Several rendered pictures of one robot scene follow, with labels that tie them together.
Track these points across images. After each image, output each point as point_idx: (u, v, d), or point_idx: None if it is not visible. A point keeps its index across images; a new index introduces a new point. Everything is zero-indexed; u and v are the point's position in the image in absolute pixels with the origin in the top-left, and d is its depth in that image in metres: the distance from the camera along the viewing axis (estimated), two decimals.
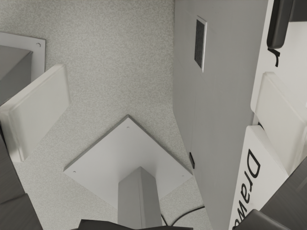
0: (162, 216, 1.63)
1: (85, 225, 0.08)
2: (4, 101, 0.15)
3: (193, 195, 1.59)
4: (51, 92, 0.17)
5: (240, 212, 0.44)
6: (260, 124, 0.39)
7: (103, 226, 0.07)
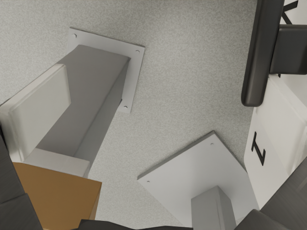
0: None
1: (85, 225, 0.08)
2: (4, 101, 0.15)
3: None
4: (51, 92, 0.17)
5: None
6: None
7: (103, 226, 0.07)
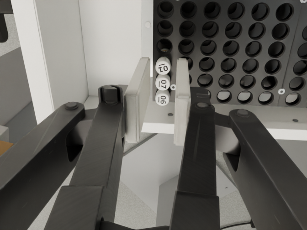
0: None
1: (85, 225, 0.08)
2: None
3: (234, 209, 1.51)
4: (146, 82, 0.18)
5: None
6: None
7: (103, 226, 0.07)
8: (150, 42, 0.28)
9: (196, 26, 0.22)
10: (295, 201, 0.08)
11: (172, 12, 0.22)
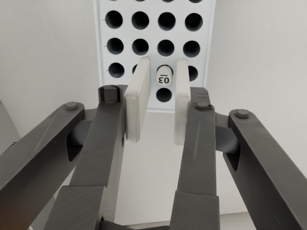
0: None
1: (85, 225, 0.08)
2: None
3: None
4: (146, 82, 0.18)
5: None
6: None
7: (103, 226, 0.07)
8: None
9: None
10: (295, 201, 0.08)
11: None
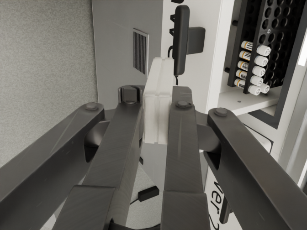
0: None
1: (85, 225, 0.08)
2: None
3: None
4: None
5: (217, 184, 0.56)
6: None
7: (103, 226, 0.07)
8: None
9: (272, 46, 0.39)
10: (278, 197, 0.08)
11: (264, 39, 0.37)
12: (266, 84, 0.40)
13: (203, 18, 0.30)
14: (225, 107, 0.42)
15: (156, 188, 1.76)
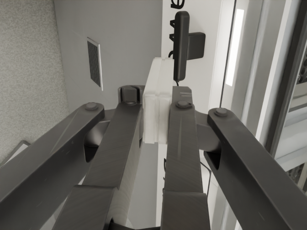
0: None
1: (85, 225, 0.08)
2: None
3: None
4: None
5: None
6: None
7: (103, 226, 0.07)
8: None
9: None
10: (278, 197, 0.08)
11: None
12: None
13: (203, 24, 0.30)
14: None
15: None
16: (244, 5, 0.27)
